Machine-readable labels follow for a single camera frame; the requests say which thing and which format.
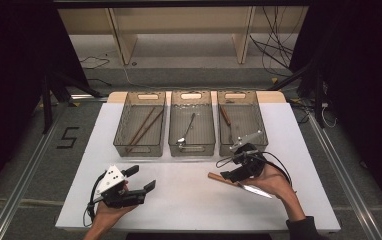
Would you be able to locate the white floor cable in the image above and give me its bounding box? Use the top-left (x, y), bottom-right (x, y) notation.
top-left (121, 64), bottom-right (141, 88)

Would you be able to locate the brown wooden chopstick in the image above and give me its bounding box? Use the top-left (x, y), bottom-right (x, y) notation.
top-left (126, 109), bottom-right (165, 154)
top-left (126, 106), bottom-right (157, 148)

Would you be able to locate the aluminium floor rail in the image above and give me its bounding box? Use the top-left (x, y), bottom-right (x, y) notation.
top-left (306, 112), bottom-right (382, 240)
top-left (0, 109), bottom-right (67, 240)

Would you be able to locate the smoky clear plastic bin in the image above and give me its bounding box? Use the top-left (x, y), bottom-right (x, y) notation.
top-left (216, 90), bottom-right (269, 157)
top-left (167, 90), bottom-right (217, 158)
top-left (112, 91), bottom-right (167, 158)

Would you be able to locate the beige wooden shelf unit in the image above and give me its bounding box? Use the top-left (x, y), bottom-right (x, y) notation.
top-left (57, 6), bottom-right (311, 66)

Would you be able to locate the wooden handled knife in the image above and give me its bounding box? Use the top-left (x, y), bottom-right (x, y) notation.
top-left (207, 171), bottom-right (274, 200)

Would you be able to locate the metal spoon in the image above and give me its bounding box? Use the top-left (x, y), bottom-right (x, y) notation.
top-left (175, 112), bottom-right (197, 146)

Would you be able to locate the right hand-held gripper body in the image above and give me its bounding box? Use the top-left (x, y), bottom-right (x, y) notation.
top-left (228, 130), bottom-right (267, 183)

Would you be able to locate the dark curtain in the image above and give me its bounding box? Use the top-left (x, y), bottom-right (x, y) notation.
top-left (289, 0), bottom-right (382, 212)
top-left (0, 0), bottom-right (91, 204)

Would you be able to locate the person's left hand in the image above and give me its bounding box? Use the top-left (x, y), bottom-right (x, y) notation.
top-left (93, 199), bottom-right (138, 226)

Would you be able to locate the bundle of black cables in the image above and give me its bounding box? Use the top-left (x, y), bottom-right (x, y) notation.
top-left (248, 6), bottom-right (301, 78)

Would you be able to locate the black floor cable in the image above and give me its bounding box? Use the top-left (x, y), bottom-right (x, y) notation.
top-left (78, 54), bottom-right (111, 71)

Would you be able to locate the black metal stand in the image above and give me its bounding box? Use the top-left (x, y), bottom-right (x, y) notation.
top-left (39, 70), bottom-right (104, 135)
top-left (266, 59), bottom-right (327, 130)

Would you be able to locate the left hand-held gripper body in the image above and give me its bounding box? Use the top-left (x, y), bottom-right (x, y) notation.
top-left (94, 164), bottom-right (146, 210)

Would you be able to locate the wooden handled fork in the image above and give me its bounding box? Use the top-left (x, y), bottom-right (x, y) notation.
top-left (219, 105), bottom-right (235, 140)

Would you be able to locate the person's right hand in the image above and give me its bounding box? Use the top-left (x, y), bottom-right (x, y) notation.
top-left (241, 164), bottom-right (297, 205)

